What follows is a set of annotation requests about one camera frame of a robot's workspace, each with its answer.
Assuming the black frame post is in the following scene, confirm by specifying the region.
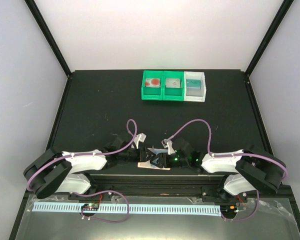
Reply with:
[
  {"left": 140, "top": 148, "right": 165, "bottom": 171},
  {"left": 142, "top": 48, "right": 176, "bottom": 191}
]
[
  {"left": 244, "top": 0, "right": 295, "bottom": 76},
  {"left": 23, "top": 0, "right": 73, "bottom": 80}
]

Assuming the left black frame post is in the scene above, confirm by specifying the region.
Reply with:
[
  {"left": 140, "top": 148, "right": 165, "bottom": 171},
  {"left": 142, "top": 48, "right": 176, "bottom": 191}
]
[{"left": 23, "top": 0, "right": 73, "bottom": 80}]

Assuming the red dotted card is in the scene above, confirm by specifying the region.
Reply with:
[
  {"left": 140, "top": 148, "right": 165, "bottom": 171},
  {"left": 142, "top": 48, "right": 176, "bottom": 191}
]
[{"left": 144, "top": 78, "right": 161, "bottom": 88}]

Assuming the grey patterned card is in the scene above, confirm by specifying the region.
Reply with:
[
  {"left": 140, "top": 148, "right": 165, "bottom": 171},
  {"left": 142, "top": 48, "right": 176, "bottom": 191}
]
[{"left": 165, "top": 78, "right": 182, "bottom": 89}]

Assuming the teal card in bin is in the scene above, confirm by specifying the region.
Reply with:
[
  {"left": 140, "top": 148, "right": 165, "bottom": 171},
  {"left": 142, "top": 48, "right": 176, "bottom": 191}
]
[{"left": 186, "top": 79, "right": 202, "bottom": 89}]

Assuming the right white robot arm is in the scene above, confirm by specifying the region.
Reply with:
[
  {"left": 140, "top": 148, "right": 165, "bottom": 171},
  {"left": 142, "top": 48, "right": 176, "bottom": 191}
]
[{"left": 148, "top": 138, "right": 288, "bottom": 202}]

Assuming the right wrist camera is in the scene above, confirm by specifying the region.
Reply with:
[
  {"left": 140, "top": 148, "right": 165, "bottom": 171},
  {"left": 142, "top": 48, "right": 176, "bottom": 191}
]
[{"left": 161, "top": 139, "right": 176, "bottom": 155}]

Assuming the white slotted cable duct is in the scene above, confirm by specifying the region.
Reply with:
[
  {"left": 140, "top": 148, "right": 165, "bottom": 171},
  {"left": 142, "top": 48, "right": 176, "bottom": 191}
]
[{"left": 32, "top": 202, "right": 221, "bottom": 217}]

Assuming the middle green bin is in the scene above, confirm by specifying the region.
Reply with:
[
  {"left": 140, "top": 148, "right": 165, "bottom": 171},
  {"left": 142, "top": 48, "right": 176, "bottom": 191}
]
[{"left": 162, "top": 71, "right": 185, "bottom": 102}]

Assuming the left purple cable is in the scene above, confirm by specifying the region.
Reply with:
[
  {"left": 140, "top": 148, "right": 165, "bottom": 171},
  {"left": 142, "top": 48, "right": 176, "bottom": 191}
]
[{"left": 26, "top": 119, "right": 138, "bottom": 192}]

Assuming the green bin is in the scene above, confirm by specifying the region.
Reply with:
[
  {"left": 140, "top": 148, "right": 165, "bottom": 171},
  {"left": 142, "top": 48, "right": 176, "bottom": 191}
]
[
  {"left": 162, "top": 71, "right": 185, "bottom": 102},
  {"left": 141, "top": 70, "right": 164, "bottom": 101}
]

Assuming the black aluminium rail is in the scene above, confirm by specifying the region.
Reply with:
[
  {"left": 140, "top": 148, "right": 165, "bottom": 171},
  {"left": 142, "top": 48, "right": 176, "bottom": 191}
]
[{"left": 92, "top": 174, "right": 222, "bottom": 197}]

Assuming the right circuit board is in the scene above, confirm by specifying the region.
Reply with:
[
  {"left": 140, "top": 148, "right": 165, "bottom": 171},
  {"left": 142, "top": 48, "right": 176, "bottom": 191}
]
[{"left": 220, "top": 205, "right": 247, "bottom": 214}]

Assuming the circuit board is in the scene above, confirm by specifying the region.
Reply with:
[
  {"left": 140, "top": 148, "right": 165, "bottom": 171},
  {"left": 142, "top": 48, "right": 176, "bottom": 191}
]
[
  {"left": 220, "top": 205, "right": 247, "bottom": 214},
  {"left": 81, "top": 203, "right": 99, "bottom": 211}
]

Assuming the purple cable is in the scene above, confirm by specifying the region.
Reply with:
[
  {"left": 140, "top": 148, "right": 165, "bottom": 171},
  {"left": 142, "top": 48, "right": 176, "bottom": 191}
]
[
  {"left": 161, "top": 119, "right": 289, "bottom": 222},
  {"left": 26, "top": 119, "right": 138, "bottom": 192}
]

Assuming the beige card holder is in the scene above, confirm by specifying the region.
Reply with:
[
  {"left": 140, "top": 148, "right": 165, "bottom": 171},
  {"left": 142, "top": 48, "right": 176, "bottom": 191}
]
[{"left": 137, "top": 161, "right": 171, "bottom": 171}]

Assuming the left green bin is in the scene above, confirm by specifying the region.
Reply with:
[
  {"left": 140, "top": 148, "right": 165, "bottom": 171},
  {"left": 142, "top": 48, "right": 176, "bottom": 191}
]
[{"left": 141, "top": 70, "right": 164, "bottom": 101}]

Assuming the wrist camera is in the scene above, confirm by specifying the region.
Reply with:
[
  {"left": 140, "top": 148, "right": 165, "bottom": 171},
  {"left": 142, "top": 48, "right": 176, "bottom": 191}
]
[
  {"left": 132, "top": 133, "right": 147, "bottom": 149},
  {"left": 161, "top": 139, "right": 176, "bottom": 155}
]

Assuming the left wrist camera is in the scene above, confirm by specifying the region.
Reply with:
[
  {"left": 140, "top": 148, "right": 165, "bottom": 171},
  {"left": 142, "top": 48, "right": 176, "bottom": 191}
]
[{"left": 132, "top": 133, "right": 147, "bottom": 149}]

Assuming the white bin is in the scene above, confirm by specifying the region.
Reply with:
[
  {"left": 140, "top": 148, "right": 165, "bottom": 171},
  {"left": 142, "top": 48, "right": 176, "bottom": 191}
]
[{"left": 184, "top": 71, "right": 207, "bottom": 103}]

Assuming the right black frame post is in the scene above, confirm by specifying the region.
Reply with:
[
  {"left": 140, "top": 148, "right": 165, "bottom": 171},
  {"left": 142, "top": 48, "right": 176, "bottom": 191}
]
[{"left": 244, "top": 0, "right": 295, "bottom": 76}]

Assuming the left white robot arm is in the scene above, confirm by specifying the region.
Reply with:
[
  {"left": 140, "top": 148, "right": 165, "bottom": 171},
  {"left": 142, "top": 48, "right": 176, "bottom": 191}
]
[{"left": 23, "top": 133, "right": 156, "bottom": 200}]

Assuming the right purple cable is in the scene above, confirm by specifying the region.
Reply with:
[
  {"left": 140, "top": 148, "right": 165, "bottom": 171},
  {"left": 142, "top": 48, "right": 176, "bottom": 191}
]
[{"left": 161, "top": 119, "right": 289, "bottom": 222}]

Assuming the left circuit board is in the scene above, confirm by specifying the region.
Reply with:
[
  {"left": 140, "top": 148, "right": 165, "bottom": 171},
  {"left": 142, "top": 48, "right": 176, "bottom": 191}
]
[{"left": 81, "top": 203, "right": 99, "bottom": 211}]

